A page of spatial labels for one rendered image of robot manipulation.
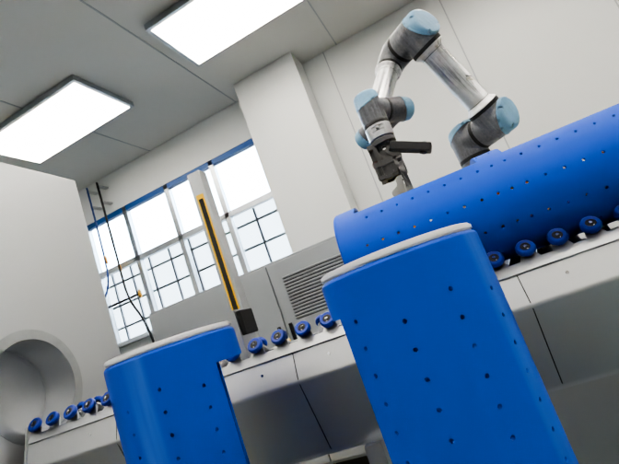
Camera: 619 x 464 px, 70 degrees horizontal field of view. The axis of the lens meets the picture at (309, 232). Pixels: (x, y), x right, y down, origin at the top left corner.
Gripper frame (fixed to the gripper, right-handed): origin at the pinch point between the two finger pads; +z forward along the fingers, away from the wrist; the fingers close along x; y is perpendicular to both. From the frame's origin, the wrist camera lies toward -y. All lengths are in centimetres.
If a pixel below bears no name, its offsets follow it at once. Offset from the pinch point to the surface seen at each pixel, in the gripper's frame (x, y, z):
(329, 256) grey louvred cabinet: -158, 64, -13
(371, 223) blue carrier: 11.5, 12.8, 2.8
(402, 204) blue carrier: 10.7, 3.7, 1.3
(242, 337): 4, 62, 18
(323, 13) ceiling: -229, 8, -219
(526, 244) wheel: 9.5, -19.4, 21.6
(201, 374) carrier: 48, 51, 23
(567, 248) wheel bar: 10.2, -27.1, 25.7
